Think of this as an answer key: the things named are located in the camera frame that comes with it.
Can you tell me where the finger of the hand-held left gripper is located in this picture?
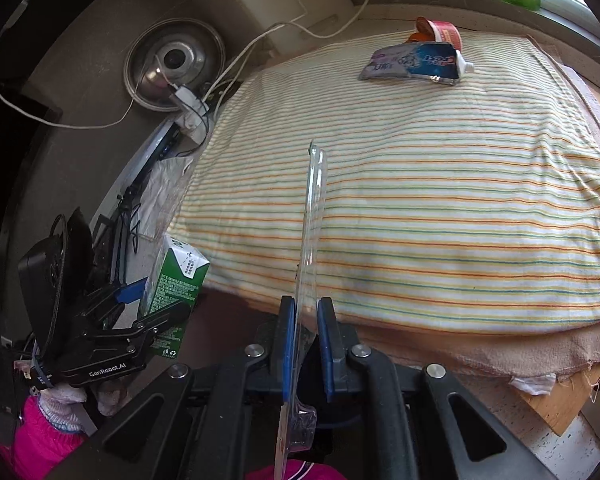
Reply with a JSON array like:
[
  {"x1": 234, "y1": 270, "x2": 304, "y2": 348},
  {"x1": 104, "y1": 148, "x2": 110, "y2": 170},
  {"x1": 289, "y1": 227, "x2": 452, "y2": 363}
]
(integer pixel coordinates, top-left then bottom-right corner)
[
  {"x1": 109, "y1": 304, "x2": 192, "y2": 357},
  {"x1": 82, "y1": 277, "x2": 151, "y2": 318}
]

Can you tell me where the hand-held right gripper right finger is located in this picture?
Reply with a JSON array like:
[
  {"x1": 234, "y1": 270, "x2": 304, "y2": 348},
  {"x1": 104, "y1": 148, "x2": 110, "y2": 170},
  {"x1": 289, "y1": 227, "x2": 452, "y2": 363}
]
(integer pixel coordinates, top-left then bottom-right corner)
[{"x1": 316, "y1": 296, "x2": 556, "y2": 480}]

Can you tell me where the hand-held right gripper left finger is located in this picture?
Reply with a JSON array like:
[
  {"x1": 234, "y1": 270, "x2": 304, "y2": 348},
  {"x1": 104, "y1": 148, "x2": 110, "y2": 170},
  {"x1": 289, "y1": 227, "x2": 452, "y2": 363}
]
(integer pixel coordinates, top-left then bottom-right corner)
[{"x1": 47, "y1": 295, "x2": 297, "y2": 480}]

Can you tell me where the green carton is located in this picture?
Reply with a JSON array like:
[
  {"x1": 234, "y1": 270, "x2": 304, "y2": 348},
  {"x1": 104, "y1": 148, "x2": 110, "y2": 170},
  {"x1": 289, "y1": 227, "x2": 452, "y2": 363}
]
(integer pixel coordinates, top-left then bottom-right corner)
[{"x1": 139, "y1": 234, "x2": 211, "y2": 361}]

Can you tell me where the clear plastic blister packaging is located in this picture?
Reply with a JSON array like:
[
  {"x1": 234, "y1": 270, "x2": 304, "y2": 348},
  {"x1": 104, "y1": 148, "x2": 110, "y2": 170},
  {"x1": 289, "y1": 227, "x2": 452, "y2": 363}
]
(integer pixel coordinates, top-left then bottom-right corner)
[{"x1": 272, "y1": 141, "x2": 328, "y2": 480}]

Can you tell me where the toothpaste tube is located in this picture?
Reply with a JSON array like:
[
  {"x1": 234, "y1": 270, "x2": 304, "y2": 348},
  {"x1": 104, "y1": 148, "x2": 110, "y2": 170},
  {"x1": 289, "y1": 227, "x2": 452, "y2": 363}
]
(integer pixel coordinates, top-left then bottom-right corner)
[{"x1": 357, "y1": 42, "x2": 476, "y2": 86}]

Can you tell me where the red plastic cup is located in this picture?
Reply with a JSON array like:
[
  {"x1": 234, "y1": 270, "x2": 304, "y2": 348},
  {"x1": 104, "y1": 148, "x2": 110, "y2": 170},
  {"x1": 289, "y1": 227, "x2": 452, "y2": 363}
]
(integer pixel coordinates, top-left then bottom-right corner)
[{"x1": 414, "y1": 16, "x2": 463, "y2": 52}]

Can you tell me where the person's left forearm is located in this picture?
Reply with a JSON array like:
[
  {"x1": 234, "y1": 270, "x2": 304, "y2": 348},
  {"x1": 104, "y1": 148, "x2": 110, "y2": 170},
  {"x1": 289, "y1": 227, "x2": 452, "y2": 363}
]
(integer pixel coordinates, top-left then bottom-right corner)
[{"x1": 0, "y1": 395, "x2": 98, "y2": 480}]

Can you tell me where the person's left hand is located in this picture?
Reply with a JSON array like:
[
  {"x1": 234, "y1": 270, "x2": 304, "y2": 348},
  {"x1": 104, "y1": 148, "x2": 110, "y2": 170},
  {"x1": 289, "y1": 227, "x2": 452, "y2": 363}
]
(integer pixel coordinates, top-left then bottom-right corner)
[{"x1": 40, "y1": 384, "x2": 131, "y2": 433}]

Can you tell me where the white plastic bag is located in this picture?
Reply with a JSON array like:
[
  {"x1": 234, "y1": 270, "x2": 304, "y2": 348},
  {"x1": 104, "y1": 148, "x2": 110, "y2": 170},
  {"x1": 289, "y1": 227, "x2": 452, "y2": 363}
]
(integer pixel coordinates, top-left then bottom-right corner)
[{"x1": 137, "y1": 156, "x2": 196, "y2": 241}]

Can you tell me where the person's pink garment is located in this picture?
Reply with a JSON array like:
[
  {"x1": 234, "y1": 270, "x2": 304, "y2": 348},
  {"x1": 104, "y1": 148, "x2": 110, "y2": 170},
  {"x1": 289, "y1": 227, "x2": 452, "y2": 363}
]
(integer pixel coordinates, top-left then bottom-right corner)
[{"x1": 245, "y1": 459, "x2": 342, "y2": 480}]

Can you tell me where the white power strip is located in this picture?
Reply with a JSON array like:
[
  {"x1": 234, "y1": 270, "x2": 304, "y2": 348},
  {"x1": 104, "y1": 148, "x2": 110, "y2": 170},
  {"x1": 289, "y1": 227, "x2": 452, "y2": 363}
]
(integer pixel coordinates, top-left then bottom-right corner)
[{"x1": 169, "y1": 85, "x2": 211, "y2": 143}]

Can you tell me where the striped cloth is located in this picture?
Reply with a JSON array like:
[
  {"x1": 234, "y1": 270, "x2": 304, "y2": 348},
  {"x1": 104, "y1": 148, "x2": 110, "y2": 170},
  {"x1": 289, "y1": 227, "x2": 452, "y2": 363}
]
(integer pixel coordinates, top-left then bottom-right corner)
[{"x1": 170, "y1": 35, "x2": 600, "y2": 336}]

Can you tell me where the wooden board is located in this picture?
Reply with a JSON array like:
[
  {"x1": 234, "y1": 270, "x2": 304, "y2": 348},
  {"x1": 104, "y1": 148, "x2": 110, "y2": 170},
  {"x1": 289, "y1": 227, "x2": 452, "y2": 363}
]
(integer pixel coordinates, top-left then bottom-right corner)
[{"x1": 520, "y1": 362, "x2": 600, "y2": 437}]

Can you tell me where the steel pot lid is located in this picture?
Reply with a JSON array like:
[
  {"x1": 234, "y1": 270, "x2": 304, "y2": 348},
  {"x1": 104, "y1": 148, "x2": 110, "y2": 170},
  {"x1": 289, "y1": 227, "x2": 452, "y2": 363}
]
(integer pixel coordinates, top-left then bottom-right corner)
[{"x1": 124, "y1": 18, "x2": 227, "y2": 111}]

